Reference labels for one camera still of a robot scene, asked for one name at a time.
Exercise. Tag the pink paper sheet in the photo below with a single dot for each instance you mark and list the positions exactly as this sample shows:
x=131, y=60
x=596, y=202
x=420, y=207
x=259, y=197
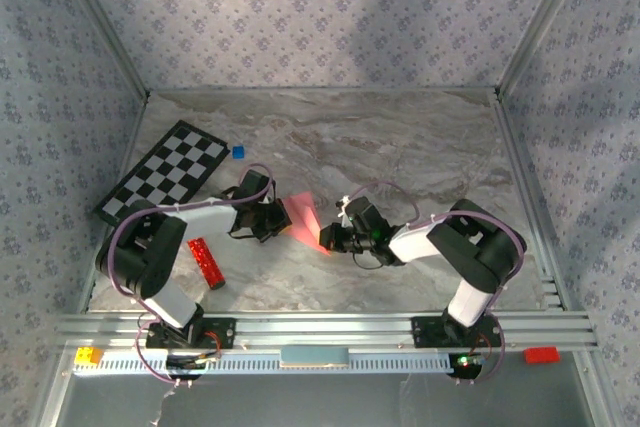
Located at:
x=302, y=222

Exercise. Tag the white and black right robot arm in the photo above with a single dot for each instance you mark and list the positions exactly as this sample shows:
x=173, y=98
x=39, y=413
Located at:
x=412, y=244

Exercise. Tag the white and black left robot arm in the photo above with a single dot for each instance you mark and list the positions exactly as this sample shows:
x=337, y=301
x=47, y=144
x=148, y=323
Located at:
x=210, y=219

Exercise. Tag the red glitter cylinder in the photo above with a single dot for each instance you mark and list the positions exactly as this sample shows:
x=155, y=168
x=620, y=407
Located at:
x=206, y=262

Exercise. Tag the small blue cube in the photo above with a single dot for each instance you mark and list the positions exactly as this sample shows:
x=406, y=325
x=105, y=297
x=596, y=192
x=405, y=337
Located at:
x=239, y=152

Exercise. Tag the black and silver chessboard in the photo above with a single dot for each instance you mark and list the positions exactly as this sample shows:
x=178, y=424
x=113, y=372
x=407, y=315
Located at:
x=165, y=172

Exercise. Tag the black circuit board green light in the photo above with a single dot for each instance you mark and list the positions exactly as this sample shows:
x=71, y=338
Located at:
x=467, y=364

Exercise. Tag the red toy brick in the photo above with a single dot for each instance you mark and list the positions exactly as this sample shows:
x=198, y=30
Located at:
x=541, y=355

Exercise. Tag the yellow toy brick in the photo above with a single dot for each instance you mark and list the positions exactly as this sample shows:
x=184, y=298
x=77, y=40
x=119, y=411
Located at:
x=87, y=356

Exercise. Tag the long aluminium mounting rail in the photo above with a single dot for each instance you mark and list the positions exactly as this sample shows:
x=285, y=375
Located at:
x=320, y=329

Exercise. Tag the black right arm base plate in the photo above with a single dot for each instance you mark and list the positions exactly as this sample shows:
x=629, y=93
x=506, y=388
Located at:
x=425, y=332

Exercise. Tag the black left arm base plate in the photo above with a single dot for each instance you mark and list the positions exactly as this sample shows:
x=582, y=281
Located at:
x=225, y=332

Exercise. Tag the thin aluminium wall rail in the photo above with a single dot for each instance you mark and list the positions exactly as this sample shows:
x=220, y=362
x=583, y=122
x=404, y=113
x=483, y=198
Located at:
x=320, y=90

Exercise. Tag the aluminium side rail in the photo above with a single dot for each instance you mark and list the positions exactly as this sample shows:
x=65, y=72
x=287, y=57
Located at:
x=524, y=172
x=92, y=292

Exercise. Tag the aluminium corner post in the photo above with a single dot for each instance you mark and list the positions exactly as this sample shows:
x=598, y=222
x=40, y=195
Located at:
x=107, y=22
x=542, y=22

